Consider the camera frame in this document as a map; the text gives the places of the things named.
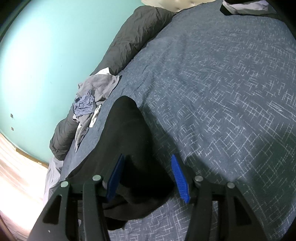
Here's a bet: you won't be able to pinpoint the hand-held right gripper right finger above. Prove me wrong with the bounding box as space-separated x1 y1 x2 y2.
171 154 266 241

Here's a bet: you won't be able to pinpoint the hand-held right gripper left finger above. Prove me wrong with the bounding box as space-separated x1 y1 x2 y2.
30 154 126 241

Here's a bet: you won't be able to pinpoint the black pants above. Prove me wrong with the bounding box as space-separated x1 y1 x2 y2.
65 95 175 231

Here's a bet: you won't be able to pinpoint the grey knit garment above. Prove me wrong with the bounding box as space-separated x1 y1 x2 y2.
74 113 93 152

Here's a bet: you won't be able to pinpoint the light grey bed sheet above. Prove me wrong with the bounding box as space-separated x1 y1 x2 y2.
43 156 64 204

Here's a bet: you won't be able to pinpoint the white sock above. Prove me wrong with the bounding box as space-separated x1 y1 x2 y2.
89 104 102 128

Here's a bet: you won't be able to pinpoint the blue-grey wrinkled garment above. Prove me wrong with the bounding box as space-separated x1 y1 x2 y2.
73 90 96 117

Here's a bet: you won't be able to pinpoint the grey shirt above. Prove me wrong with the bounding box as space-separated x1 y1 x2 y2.
76 74 122 102

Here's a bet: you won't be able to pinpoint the pink curtain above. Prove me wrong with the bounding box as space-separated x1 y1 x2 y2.
0 132 50 237

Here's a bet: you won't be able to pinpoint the dark grey rolled duvet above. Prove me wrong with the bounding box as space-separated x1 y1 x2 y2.
49 6 177 161

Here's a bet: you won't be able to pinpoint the cream tufted headboard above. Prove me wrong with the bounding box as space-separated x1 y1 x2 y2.
141 0 218 13

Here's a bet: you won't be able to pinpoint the folded black garment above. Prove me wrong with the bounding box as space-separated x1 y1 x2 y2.
219 0 234 15

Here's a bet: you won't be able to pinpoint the wooden window frame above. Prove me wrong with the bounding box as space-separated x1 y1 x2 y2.
15 147 50 167

